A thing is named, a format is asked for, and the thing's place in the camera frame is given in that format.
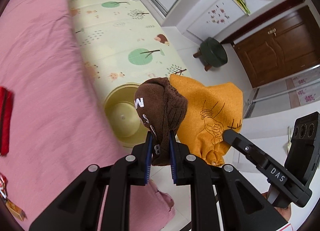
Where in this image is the brown knit sock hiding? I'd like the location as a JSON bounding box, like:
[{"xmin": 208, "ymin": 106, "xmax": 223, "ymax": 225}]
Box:
[{"xmin": 134, "ymin": 77, "xmax": 188, "ymax": 166}]

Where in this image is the orange cloth bag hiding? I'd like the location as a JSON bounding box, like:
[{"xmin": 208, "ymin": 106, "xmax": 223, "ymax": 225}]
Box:
[{"xmin": 170, "ymin": 74, "xmax": 244, "ymax": 167}]

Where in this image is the red pouch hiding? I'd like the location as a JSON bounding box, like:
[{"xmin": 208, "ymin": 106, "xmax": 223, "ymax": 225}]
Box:
[{"xmin": 0, "ymin": 87, "xmax": 14, "ymax": 156}]

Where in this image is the gold round trash bin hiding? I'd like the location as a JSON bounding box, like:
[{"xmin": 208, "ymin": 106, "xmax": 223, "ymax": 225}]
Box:
[{"xmin": 104, "ymin": 83, "xmax": 148, "ymax": 148}]

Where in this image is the right hand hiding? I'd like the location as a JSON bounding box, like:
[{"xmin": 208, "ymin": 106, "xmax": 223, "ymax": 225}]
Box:
[{"xmin": 274, "ymin": 204, "xmax": 292, "ymax": 222}]

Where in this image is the pink bed sheet mattress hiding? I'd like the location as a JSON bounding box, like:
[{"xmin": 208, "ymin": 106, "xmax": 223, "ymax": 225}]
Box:
[{"xmin": 0, "ymin": 0, "xmax": 176, "ymax": 231}]

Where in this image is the dark green round stool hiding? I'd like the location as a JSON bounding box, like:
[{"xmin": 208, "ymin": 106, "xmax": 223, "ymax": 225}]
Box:
[{"xmin": 193, "ymin": 37, "xmax": 228, "ymax": 71}]

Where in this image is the cartoon tree play mat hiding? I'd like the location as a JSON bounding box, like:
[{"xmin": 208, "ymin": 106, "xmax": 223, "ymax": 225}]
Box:
[{"xmin": 69, "ymin": 0, "xmax": 191, "ymax": 102}]

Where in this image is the brown wooden door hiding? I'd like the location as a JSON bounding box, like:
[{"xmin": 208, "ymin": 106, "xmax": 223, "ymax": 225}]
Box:
[{"xmin": 234, "ymin": 6, "xmax": 319, "ymax": 87}]

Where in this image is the small orange box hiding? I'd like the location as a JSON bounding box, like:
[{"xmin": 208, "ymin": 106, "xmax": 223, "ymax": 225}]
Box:
[{"xmin": 5, "ymin": 200, "xmax": 26, "ymax": 221}]

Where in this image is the snack wrapper on bed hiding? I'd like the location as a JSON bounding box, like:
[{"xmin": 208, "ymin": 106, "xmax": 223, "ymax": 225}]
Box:
[{"xmin": 0, "ymin": 174, "xmax": 8, "ymax": 200}]

